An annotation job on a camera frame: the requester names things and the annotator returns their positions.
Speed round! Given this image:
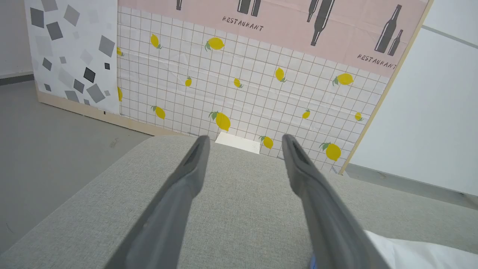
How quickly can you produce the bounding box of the grey squares print partition panel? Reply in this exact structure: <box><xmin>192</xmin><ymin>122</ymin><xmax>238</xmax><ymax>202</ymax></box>
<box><xmin>24</xmin><ymin>0</ymin><xmax>121</xmax><ymax>115</ymax></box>

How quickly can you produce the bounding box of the white shirt with blue sleeves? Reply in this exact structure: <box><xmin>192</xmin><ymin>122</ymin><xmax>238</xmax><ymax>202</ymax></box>
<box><xmin>309</xmin><ymin>229</ymin><xmax>478</xmax><ymax>269</ymax></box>

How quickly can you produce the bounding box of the lemon print partition panel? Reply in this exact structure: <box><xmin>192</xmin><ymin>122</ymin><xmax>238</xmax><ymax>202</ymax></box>
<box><xmin>117</xmin><ymin>0</ymin><xmax>434</xmax><ymax>175</ymax></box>

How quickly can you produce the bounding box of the grey upholstered sofa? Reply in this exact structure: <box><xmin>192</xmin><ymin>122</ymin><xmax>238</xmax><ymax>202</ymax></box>
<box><xmin>0</xmin><ymin>134</ymin><xmax>478</xmax><ymax>269</ymax></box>

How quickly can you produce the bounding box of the white box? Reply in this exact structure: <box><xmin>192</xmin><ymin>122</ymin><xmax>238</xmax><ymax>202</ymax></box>
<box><xmin>214</xmin><ymin>131</ymin><xmax>261</xmax><ymax>155</ymax></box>

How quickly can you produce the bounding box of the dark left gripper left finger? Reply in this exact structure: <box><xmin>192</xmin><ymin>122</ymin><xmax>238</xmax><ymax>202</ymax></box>
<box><xmin>104</xmin><ymin>135</ymin><xmax>211</xmax><ymax>269</ymax></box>

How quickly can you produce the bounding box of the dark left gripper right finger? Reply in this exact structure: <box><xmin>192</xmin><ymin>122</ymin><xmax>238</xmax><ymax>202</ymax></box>
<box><xmin>282</xmin><ymin>133</ymin><xmax>391</xmax><ymax>269</ymax></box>

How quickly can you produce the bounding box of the pink restaurant print poster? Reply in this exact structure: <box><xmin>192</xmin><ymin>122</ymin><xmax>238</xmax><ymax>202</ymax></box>
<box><xmin>117</xmin><ymin>0</ymin><xmax>429</xmax><ymax>79</ymax></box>

